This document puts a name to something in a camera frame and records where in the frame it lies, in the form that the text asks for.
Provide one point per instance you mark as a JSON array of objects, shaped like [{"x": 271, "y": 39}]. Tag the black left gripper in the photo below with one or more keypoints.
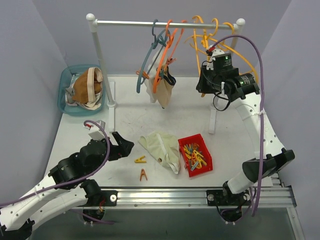
[{"x": 115, "y": 149}]

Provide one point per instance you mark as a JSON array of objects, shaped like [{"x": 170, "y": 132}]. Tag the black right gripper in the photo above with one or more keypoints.
[{"x": 203, "y": 81}]

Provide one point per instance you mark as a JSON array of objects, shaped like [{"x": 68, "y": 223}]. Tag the yellow clothespin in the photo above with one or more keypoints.
[{"x": 140, "y": 160}]

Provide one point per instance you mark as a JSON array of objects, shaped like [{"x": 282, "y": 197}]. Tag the orange clothespin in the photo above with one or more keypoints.
[{"x": 143, "y": 175}]

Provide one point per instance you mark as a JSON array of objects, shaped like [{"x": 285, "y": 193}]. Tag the pale yellow underwear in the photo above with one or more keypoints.
[{"x": 164, "y": 148}]

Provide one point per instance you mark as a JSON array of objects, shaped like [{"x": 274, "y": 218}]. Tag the brown underwear cream waistband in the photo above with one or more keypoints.
[{"x": 88, "y": 88}]

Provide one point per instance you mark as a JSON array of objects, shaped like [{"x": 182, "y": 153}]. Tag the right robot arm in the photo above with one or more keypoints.
[{"x": 270, "y": 154}]

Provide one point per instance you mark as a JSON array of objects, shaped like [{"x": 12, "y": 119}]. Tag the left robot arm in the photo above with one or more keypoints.
[{"x": 66, "y": 186}]

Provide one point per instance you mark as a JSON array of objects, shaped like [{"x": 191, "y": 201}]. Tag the beige underwear navy trim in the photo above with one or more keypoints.
[{"x": 164, "y": 88}]

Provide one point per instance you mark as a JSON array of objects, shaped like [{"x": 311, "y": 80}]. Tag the pile of underwear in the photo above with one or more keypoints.
[{"x": 69, "y": 92}]

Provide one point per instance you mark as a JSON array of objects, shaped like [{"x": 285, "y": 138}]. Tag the white underwear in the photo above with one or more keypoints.
[{"x": 151, "y": 72}]

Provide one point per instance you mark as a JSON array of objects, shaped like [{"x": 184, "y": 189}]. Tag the white clothes rack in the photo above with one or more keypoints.
[{"x": 94, "y": 23}]

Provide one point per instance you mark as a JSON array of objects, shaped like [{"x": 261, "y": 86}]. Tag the red plastic bin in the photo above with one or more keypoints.
[{"x": 197, "y": 138}]

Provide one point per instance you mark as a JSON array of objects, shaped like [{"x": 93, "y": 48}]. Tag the teal plastic basket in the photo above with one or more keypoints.
[{"x": 68, "y": 76}]

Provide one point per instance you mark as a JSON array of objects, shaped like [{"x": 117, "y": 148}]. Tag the clothespins in bin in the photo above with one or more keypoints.
[{"x": 195, "y": 158}]

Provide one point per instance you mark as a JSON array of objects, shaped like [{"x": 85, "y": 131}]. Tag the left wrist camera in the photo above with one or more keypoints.
[{"x": 94, "y": 132}]

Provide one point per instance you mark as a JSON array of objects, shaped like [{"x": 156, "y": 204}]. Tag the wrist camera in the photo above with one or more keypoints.
[
  {"x": 94, "y": 132},
  {"x": 211, "y": 52}
]

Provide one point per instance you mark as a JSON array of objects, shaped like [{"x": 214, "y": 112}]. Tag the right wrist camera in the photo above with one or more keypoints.
[{"x": 211, "y": 52}]

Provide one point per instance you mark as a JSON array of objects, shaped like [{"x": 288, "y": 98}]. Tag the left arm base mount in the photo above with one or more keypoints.
[{"x": 106, "y": 198}]

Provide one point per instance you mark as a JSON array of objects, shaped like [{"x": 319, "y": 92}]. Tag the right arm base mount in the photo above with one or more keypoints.
[{"x": 215, "y": 197}]

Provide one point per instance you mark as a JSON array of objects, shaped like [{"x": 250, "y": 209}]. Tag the aluminium rail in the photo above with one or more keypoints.
[{"x": 188, "y": 114}]

